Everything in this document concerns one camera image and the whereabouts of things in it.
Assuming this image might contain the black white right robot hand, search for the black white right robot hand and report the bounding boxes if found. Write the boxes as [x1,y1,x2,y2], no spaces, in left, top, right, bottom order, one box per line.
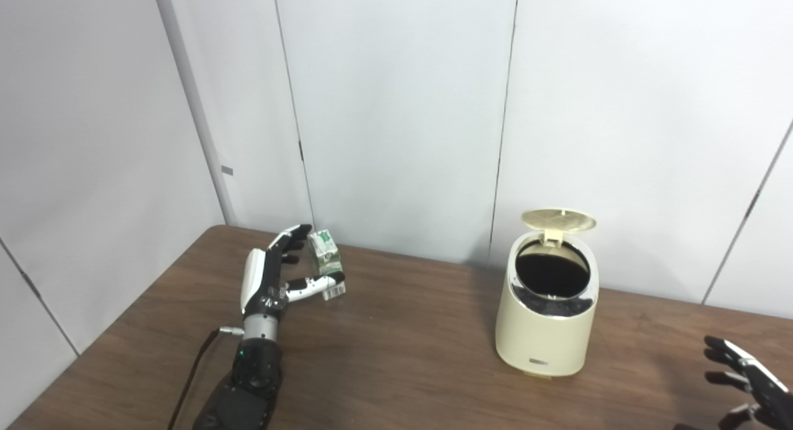
[675,335,793,430]

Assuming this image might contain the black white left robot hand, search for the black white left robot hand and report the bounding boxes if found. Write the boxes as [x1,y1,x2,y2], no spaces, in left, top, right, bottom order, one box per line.
[240,224,346,319]

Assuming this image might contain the green white milk carton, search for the green white milk carton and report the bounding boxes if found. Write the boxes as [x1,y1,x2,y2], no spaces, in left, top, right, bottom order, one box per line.
[308,230,346,301]

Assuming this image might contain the cream round bin lid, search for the cream round bin lid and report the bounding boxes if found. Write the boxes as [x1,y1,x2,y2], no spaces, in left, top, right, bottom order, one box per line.
[521,209,597,242]

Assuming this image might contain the cream-colored bin body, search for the cream-colored bin body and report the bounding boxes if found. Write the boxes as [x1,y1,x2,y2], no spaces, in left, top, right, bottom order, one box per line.
[495,230,600,379]

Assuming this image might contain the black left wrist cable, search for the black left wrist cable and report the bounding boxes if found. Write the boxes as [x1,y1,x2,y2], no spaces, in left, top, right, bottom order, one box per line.
[167,327,244,430]

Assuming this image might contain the white wall corner post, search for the white wall corner post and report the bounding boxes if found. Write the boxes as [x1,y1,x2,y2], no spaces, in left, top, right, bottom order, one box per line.
[152,0,239,227]

